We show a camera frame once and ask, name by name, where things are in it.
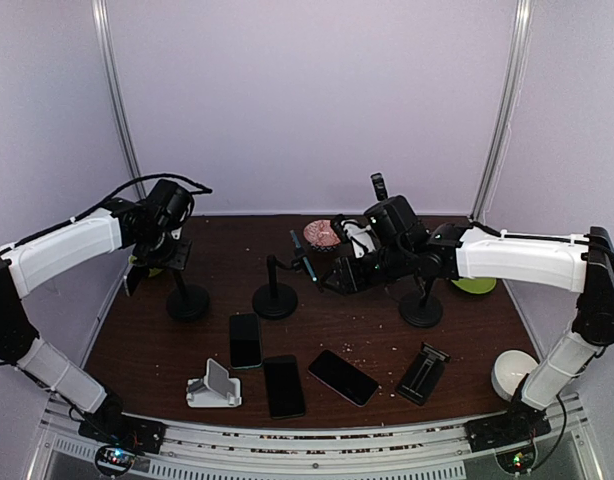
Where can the blue smartphone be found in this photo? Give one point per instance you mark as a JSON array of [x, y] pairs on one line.
[[283, 387]]

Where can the black stand with teal phone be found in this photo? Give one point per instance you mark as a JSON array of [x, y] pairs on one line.
[[274, 300]]

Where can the black stand with pink phone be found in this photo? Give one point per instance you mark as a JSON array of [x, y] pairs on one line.
[[379, 186]]

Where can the grey smartphone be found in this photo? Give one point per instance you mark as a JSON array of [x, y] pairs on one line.
[[245, 341]]

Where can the white folding phone stand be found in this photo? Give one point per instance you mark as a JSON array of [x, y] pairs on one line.
[[216, 389]]

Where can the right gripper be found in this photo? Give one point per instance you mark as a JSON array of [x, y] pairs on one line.
[[351, 280]]

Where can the left aluminium frame post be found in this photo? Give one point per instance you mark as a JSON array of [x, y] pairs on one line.
[[104, 36]]

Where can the right aluminium frame post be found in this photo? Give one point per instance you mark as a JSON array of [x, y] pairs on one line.
[[517, 57]]

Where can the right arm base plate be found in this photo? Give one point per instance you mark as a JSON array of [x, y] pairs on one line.
[[505, 429]]

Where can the aluminium frame post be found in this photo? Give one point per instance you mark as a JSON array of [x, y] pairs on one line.
[[517, 57], [104, 36]]

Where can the black gooseneck stand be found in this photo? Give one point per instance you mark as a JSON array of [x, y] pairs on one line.
[[420, 308], [188, 302]]

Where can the red patterned bowl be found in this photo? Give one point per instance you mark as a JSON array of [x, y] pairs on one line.
[[321, 237]]

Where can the teal smartphone on stand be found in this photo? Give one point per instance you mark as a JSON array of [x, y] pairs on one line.
[[301, 260]]

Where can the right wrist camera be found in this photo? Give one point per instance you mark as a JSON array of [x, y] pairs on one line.
[[358, 236]]

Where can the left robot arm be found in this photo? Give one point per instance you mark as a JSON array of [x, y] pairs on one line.
[[150, 227]]

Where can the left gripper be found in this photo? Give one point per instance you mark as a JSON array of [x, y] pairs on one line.
[[178, 260]]

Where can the black folding phone stand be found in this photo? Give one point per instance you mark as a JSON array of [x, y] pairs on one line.
[[423, 375]]

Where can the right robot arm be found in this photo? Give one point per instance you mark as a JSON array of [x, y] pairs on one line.
[[395, 243]]

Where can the pink smartphone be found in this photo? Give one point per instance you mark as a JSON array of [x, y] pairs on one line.
[[344, 378]]

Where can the green bowl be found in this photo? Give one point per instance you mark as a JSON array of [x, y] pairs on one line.
[[154, 272]]

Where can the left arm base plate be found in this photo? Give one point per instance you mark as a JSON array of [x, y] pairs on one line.
[[138, 435]]

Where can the white bowl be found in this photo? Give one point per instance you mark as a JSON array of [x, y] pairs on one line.
[[509, 369]]

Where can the front aluminium rail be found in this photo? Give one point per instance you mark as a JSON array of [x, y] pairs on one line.
[[432, 450]]

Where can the green plate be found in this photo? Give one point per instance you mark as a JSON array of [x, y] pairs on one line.
[[476, 286]]

